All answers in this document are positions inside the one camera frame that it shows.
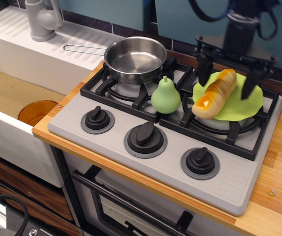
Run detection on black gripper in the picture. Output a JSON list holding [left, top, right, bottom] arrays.
[[195, 34, 278, 100]]

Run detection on toy bread loaf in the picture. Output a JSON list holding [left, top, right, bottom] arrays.
[[191, 69, 237, 119]]

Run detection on green toy pear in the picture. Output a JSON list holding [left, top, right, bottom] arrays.
[[151, 76, 181, 114]]

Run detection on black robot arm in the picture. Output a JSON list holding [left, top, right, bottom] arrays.
[[190, 0, 280, 99]]

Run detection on light green plate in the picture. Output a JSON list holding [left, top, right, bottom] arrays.
[[197, 72, 264, 121]]

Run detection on right black stove knob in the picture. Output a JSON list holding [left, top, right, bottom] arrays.
[[181, 147, 220, 180]]

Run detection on black stove knob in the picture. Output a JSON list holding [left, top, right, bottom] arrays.
[[80, 106, 115, 135], [181, 147, 220, 180], [124, 121, 168, 159]]

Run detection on grey toy stove top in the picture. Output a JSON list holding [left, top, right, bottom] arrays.
[[47, 61, 282, 217]]

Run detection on stainless steel pot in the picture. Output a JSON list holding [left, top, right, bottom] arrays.
[[63, 36, 167, 85]]

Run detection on middle black stove knob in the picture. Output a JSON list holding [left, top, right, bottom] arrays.
[[124, 121, 168, 159]]

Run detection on left black stove knob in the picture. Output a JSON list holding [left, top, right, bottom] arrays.
[[80, 106, 115, 135]]

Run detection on right black burner grate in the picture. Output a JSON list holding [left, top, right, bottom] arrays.
[[159, 71, 282, 161]]

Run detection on black burner grate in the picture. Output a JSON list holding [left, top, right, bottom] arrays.
[[159, 71, 282, 161], [80, 57, 195, 123]]

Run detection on left black burner grate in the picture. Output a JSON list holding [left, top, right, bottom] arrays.
[[80, 57, 195, 123]]

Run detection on grey toy faucet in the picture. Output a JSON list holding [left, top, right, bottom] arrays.
[[25, 0, 63, 42]]

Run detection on orange plastic cup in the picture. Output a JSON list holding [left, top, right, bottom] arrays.
[[18, 100, 58, 126]]

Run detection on white toy sink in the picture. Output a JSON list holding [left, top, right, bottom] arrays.
[[0, 6, 119, 187]]

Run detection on wood grain drawer front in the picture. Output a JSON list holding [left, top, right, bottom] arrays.
[[0, 158, 81, 236]]

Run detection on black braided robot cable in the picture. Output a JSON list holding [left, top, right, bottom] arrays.
[[187, 0, 279, 41]]

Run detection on oven door with handle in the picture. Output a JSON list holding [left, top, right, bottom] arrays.
[[71, 166, 220, 236]]

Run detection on black cable lower left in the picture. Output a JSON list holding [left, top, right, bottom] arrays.
[[0, 194, 30, 236]]

